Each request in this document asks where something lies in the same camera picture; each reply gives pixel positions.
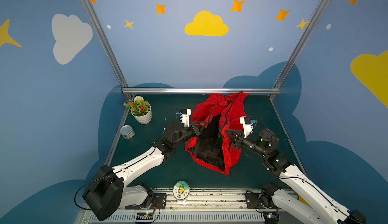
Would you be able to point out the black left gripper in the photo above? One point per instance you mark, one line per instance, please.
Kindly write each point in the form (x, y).
(192, 128)

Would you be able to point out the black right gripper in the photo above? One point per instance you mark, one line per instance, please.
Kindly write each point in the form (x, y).
(238, 139)

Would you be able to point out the red zip jacket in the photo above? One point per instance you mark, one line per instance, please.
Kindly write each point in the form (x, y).
(213, 149)

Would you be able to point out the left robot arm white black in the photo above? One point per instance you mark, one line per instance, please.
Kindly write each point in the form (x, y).
(104, 194)

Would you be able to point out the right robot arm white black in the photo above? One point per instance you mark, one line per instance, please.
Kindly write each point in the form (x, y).
(317, 207)

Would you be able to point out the potted plant white pot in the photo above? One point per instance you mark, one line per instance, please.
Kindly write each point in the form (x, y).
(140, 109)

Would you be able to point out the round green white tape roll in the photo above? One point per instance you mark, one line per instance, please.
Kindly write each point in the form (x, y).
(181, 191)

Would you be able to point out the small metal tin can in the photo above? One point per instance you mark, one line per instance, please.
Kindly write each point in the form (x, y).
(127, 132)

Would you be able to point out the right small circuit board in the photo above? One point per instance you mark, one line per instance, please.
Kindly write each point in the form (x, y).
(271, 218)

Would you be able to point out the small circuit board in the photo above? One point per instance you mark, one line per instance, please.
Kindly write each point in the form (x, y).
(271, 218)
(144, 218)

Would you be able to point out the left small circuit board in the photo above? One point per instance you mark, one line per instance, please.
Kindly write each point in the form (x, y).
(144, 218)

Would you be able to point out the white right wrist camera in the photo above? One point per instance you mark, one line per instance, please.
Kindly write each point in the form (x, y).
(247, 125)

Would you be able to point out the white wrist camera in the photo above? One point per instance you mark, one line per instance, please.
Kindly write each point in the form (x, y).
(185, 117)
(247, 125)

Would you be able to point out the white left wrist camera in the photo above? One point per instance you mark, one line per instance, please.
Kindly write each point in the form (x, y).
(185, 117)

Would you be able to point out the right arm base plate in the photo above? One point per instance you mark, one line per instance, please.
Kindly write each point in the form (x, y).
(256, 200)

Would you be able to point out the aluminium frame back rail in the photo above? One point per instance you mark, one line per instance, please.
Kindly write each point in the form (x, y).
(198, 91)

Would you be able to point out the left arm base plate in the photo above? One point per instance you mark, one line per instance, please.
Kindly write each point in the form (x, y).
(158, 201)

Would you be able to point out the aluminium frame right post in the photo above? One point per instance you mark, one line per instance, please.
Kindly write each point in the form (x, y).
(306, 34)

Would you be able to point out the aluminium frame post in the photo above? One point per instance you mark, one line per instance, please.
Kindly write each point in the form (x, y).
(306, 34)
(89, 8)

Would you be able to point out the aluminium frame left post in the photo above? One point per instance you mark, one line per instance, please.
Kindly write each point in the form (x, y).
(89, 8)

